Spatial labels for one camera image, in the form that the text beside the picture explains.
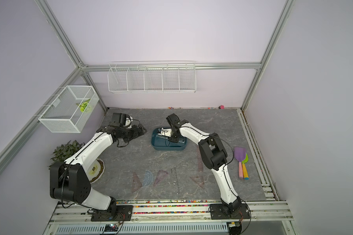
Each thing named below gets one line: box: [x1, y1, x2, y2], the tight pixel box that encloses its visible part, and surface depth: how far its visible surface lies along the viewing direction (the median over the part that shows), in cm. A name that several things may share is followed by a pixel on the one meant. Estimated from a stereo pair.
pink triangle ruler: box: [153, 169, 169, 187], surface depth 88 cm
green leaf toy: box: [75, 98, 91, 113], surface depth 83 cm
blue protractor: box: [142, 170, 153, 187], surface depth 87 cm
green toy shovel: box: [242, 152, 250, 181], surface depth 87 cm
